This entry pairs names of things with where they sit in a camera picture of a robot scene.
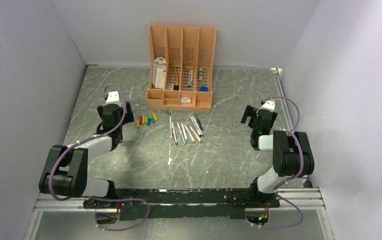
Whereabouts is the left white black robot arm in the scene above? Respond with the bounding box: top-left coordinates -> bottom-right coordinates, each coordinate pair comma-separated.
38,101 -> 134,208

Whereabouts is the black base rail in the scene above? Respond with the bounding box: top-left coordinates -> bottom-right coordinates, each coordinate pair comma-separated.
82,184 -> 280,221

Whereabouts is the white packet in organizer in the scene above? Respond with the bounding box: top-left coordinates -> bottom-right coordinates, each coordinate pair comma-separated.
152,57 -> 167,89

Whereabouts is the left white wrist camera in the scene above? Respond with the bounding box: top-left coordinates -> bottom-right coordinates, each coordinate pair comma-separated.
105,91 -> 121,106

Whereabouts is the blue object in organizer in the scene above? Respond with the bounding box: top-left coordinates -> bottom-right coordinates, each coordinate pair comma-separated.
199,86 -> 209,92

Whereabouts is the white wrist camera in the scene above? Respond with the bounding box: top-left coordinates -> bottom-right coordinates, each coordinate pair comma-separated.
105,91 -> 121,106
259,100 -> 276,112

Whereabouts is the blue cap pink tip pen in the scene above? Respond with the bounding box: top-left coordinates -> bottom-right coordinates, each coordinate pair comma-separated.
189,125 -> 202,143

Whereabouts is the orange desk organizer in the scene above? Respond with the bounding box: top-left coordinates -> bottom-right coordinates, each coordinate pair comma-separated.
146,25 -> 216,112

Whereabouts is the small white box in organizer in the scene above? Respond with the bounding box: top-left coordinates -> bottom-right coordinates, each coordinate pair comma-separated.
180,97 -> 192,103

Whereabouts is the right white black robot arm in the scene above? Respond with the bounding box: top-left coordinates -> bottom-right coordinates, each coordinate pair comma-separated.
241,102 -> 315,207

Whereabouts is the mint cap yellow tip pen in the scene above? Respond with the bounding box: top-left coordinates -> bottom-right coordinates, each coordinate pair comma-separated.
184,125 -> 196,143

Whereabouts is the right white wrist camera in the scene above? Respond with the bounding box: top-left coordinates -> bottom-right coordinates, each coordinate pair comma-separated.
259,100 -> 276,112

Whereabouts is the aluminium frame rail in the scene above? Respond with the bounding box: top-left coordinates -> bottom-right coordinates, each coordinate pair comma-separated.
270,67 -> 325,210

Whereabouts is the green tip pen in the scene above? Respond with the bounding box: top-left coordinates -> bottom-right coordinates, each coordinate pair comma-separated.
190,115 -> 203,137

